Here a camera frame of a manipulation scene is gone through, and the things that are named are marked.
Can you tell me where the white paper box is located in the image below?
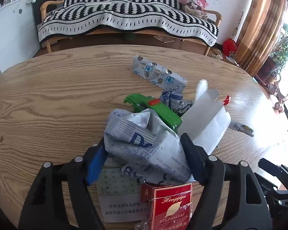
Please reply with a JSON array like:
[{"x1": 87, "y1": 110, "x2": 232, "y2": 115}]
[{"x1": 178, "y1": 80, "x2": 231, "y2": 155}]

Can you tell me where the pink plush doll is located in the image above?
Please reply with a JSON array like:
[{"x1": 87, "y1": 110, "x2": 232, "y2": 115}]
[{"x1": 179, "y1": 0, "x2": 208, "y2": 20}]

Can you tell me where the black white striped blanket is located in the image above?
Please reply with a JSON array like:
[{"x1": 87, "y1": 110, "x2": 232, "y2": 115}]
[{"x1": 38, "y1": 0, "x2": 219, "y2": 47}]

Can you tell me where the red ribbon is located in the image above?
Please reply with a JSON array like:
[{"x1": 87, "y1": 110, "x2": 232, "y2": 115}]
[{"x1": 223, "y1": 95, "x2": 231, "y2": 106}]

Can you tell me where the green toy car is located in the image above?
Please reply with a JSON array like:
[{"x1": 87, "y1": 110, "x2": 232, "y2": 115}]
[{"x1": 124, "y1": 94, "x2": 182, "y2": 133}]

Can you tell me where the brown curtain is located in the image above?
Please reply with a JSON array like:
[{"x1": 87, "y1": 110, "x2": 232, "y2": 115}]
[{"x1": 233, "y1": 0, "x2": 288, "y2": 77}]

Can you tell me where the blue white blister wrapper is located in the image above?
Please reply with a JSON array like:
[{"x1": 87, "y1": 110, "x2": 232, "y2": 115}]
[{"x1": 132, "y1": 56, "x2": 187, "y2": 94}]

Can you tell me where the black speaker box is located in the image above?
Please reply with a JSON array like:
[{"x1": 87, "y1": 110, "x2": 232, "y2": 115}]
[{"x1": 31, "y1": 0, "x2": 58, "y2": 25}]

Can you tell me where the red cigarette pack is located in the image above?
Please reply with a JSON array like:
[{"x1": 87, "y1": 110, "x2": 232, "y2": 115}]
[{"x1": 135, "y1": 183, "x2": 192, "y2": 230}]

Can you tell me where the potted plant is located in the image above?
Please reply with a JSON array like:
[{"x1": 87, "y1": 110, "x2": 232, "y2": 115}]
[{"x1": 255, "y1": 23, "x2": 288, "y2": 86}]

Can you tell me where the wooden sofa bench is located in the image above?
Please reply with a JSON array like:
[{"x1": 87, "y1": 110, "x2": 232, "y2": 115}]
[{"x1": 38, "y1": 0, "x2": 219, "y2": 47}]

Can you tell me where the white fruit sachet wrapper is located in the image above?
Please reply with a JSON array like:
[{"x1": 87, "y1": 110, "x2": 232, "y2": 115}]
[{"x1": 228, "y1": 120, "x2": 254, "y2": 137}]

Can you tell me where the grey white bag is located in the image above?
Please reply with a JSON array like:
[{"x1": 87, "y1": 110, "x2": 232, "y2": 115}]
[{"x1": 104, "y1": 109, "x2": 192, "y2": 185}]

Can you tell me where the green grey cigarette pack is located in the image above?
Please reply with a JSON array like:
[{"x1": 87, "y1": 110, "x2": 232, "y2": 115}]
[{"x1": 97, "y1": 155, "x2": 149, "y2": 223}]

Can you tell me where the white cabinet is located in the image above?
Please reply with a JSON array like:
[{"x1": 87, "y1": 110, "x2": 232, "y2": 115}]
[{"x1": 0, "y1": 0, "x2": 40, "y2": 72}]

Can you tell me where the red bag on floor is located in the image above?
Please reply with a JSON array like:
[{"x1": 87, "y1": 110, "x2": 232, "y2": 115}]
[{"x1": 223, "y1": 38, "x2": 238, "y2": 57}]

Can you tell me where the pink kids tricycle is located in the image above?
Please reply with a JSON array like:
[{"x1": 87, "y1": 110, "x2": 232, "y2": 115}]
[{"x1": 266, "y1": 81, "x2": 288, "y2": 113}]

